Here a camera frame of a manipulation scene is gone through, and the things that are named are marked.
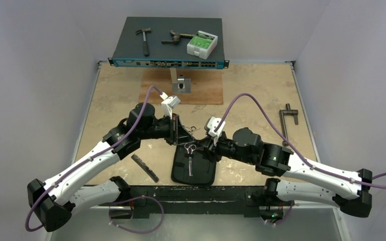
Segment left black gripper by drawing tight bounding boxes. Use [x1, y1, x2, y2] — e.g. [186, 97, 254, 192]
[139, 113, 195, 145]

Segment silver thinning scissors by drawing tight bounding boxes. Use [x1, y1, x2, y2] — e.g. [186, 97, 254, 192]
[183, 126, 200, 134]

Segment black zippered tool case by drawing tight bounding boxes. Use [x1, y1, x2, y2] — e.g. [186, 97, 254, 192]
[171, 145, 217, 186]

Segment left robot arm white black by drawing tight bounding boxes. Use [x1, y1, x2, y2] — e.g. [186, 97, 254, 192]
[25, 102, 196, 232]

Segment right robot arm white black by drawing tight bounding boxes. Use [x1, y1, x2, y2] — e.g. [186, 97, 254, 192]
[198, 128, 372, 218]

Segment silver scissors in case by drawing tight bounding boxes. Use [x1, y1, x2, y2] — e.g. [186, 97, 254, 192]
[184, 144, 197, 177]

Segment black comb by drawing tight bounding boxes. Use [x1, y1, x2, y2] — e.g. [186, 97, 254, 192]
[131, 154, 159, 183]

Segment wooden board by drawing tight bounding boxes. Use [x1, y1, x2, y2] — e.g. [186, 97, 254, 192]
[138, 68, 223, 105]

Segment dark metal clamp bar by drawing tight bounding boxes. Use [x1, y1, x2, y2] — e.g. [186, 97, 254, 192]
[279, 103, 299, 147]

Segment claw hammer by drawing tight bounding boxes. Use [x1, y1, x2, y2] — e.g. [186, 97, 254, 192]
[135, 28, 151, 57]

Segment white green plastic box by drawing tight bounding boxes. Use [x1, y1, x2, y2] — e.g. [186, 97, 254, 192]
[186, 31, 218, 60]

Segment rusty metal clamp tool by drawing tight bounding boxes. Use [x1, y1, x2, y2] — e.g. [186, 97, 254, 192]
[161, 30, 195, 45]

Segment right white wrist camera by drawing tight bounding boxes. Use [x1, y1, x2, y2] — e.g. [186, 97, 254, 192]
[205, 116, 226, 146]

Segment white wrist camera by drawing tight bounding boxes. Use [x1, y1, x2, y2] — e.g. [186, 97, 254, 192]
[160, 92, 180, 119]
[205, 116, 226, 146]

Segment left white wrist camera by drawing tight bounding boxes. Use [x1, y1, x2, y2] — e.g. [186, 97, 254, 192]
[160, 92, 180, 119]

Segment metal stand bracket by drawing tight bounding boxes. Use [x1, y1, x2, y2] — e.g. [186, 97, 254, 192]
[170, 68, 191, 94]

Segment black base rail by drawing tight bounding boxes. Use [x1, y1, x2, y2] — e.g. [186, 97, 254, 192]
[105, 185, 291, 218]

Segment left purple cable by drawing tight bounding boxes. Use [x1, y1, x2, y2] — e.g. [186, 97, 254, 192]
[25, 85, 164, 232]

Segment network switch rack unit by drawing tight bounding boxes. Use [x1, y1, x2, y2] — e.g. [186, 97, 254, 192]
[108, 17, 230, 69]

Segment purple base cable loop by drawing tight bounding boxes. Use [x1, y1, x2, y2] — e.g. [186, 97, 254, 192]
[109, 194, 164, 234]

